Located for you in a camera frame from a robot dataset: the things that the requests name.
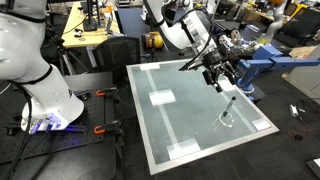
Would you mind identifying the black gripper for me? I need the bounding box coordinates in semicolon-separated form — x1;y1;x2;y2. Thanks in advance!
201;49;239;94

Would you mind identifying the black marker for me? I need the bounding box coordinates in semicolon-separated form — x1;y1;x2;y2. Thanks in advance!
222;95;237;118

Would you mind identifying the electronics clutter pile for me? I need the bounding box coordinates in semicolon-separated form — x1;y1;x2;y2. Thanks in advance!
217;29;258;57

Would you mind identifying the white power adapter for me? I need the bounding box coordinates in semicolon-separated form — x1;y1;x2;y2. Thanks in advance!
289;103;300;118

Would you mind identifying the yellow orange spool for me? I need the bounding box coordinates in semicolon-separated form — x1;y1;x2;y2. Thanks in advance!
142;31;165;50

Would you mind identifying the black padded armchair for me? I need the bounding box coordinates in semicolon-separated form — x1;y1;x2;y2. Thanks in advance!
282;7;320;48

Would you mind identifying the black mesh back chair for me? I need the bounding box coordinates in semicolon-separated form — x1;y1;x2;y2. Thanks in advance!
91;35;142;85

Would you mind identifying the white flat box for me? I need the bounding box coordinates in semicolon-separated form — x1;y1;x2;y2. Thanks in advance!
305;157;320;180

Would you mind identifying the black monitor stand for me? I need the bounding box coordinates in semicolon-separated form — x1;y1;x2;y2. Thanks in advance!
82;0;100;33

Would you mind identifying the light wooden desk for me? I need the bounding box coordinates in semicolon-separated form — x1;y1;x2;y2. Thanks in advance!
61;1;121;50

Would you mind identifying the black optical breadboard plate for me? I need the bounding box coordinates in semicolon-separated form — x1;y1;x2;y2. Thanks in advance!
0;87;116;165

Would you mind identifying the red thin cable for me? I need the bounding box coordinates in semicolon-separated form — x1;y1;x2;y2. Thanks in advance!
286;127;316;141

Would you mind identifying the orange handled black clamp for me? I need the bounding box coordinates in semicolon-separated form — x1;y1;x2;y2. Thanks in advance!
93;119;125;138
95;86;121;105

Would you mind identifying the black camera tripod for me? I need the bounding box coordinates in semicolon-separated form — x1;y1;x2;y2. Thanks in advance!
49;37;91;77

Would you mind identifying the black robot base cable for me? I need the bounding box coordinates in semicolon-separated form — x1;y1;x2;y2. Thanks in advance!
2;80;37;180

